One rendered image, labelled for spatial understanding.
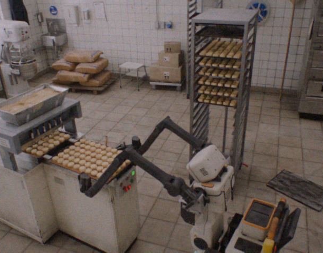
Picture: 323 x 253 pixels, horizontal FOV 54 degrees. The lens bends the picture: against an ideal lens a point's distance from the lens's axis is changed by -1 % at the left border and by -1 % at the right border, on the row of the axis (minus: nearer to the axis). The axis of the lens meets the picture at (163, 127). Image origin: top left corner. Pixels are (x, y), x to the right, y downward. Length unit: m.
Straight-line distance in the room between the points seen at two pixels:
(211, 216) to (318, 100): 3.52
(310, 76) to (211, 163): 3.47
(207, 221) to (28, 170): 1.44
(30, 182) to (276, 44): 4.66
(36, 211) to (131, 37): 4.50
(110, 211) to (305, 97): 3.57
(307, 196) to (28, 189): 2.74
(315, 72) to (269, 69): 1.25
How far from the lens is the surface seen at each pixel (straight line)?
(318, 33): 4.98
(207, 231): 2.17
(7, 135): 2.58
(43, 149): 2.80
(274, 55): 6.10
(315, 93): 5.22
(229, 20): 2.79
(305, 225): 3.45
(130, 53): 6.75
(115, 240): 2.74
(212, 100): 3.10
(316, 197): 3.79
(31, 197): 2.85
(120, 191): 2.44
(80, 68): 6.22
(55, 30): 7.46
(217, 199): 1.92
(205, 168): 1.87
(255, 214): 2.07
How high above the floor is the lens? 2.29
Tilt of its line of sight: 28 degrees down
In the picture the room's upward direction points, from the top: 2 degrees counter-clockwise
